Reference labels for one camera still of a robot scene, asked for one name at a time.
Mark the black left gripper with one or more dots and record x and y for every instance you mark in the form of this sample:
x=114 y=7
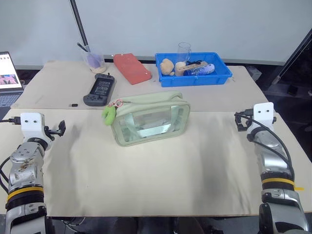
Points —
x=51 y=131

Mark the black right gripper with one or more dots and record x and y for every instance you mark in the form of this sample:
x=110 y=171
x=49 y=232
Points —
x=246 y=119

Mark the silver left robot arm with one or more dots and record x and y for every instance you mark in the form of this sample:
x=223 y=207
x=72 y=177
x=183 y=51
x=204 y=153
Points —
x=23 y=168

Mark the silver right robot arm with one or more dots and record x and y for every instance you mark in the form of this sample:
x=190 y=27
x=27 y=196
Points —
x=273 y=156

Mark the green transparent pouch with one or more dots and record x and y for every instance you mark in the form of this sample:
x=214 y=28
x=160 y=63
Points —
x=151 y=119

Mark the small black usb dongle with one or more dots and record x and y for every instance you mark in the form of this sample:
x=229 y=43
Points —
x=73 y=105

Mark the beige table mat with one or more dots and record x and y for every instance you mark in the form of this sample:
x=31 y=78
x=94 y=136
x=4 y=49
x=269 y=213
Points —
x=61 y=85

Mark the green plush zipper charm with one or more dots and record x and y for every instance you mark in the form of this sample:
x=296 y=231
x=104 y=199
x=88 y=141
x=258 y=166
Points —
x=109 y=115

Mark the grey box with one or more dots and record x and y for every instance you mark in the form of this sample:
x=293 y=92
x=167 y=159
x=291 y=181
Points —
x=254 y=72

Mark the dark grey handheld game console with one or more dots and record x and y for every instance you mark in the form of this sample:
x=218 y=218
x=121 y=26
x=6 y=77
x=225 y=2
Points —
x=100 y=89

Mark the blue plastic bin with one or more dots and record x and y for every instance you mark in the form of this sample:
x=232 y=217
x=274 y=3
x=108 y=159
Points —
x=195 y=79

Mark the blue purple plastic bottle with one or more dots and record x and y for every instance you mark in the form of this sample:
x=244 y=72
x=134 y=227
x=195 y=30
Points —
x=202 y=69

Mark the small black box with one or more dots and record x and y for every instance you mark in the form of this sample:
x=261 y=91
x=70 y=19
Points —
x=292 y=90

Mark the wooden strip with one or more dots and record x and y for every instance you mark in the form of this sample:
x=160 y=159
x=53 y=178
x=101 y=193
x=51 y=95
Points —
x=193 y=66

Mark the clear beaker with purple cloth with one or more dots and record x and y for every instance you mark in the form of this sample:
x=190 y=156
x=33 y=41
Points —
x=93 y=59

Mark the open laptop computer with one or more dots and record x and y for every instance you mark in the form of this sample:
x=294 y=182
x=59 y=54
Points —
x=8 y=75

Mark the beige plush toy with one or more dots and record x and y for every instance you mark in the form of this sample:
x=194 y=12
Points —
x=180 y=67

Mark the clear drinking glass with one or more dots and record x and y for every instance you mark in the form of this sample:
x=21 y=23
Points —
x=184 y=52

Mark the beige round objects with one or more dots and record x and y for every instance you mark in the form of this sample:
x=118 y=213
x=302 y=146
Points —
x=167 y=66

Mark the red rectangular sponge block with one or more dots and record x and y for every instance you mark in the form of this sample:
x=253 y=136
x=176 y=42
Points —
x=131 y=68

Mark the large beige table cloth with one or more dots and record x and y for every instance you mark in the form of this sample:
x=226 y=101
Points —
x=146 y=175

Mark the black ribbed pole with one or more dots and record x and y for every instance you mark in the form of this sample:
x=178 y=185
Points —
x=79 y=22

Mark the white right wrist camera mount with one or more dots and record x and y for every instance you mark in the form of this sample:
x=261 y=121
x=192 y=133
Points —
x=263 y=114

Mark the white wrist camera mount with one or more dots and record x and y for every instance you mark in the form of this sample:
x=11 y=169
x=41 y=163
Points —
x=263 y=114
x=30 y=124

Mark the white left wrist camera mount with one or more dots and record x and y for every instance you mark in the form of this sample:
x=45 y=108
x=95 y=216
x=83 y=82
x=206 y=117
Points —
x=30 y=124

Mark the black metal frame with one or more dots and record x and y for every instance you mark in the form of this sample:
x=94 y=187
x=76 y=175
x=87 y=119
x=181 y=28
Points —
x=296 y=56

